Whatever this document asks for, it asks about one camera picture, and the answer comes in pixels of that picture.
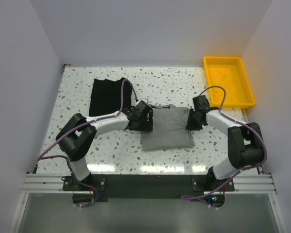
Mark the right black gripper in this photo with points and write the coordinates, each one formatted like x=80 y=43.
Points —
x=190 y=124

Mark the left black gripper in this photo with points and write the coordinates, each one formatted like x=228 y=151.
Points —
x=147 y=125

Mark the grey t shirt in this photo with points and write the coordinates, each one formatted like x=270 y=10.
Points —
x=169 y=129

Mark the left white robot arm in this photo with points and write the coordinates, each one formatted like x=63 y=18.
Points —
x=76 y=137

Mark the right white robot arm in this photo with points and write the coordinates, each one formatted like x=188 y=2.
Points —
x=245 y=146

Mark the yellow plastic bin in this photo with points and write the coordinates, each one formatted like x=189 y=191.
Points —
x=229 y=73

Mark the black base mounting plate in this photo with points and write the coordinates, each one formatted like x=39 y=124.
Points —
x=151 y=186

